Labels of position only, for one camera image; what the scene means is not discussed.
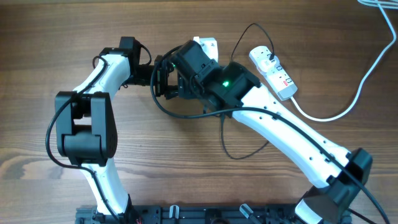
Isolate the black USB charging cable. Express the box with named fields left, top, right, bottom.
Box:
left=220, top=22, right=276, bottom=161

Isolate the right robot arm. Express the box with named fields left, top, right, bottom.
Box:
left=170, top=40, right=373, bottom=223

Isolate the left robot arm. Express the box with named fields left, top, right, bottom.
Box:
left=45, top=37, right=173, bottom=223

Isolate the white USB charger plug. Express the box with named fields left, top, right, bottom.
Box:
left=256, top=55, right=280, bottom=75

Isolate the white power strip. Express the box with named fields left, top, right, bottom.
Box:
left=249, top=46, right=298, bottom=101

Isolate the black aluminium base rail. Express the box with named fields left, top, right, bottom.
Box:
left=74, top=203, right=353, bottom=224

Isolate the white power strip cord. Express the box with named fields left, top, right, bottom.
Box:
left=290, top=0, right=397, bottom=123

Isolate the white cables top corner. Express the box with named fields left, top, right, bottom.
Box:
left=356, top=0, right=398, bottom=10

